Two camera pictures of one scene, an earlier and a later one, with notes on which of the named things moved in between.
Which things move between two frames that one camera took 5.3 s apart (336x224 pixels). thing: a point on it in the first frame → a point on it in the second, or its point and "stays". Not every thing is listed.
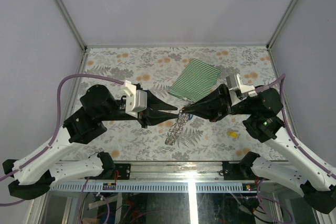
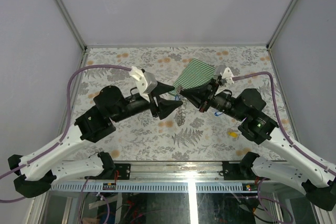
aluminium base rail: (168, 177) stays
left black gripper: (154, 114) → (165, 107)
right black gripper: (217, 105) → (197, 96)
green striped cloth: (196, 83) stays
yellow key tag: (232, 134) stays
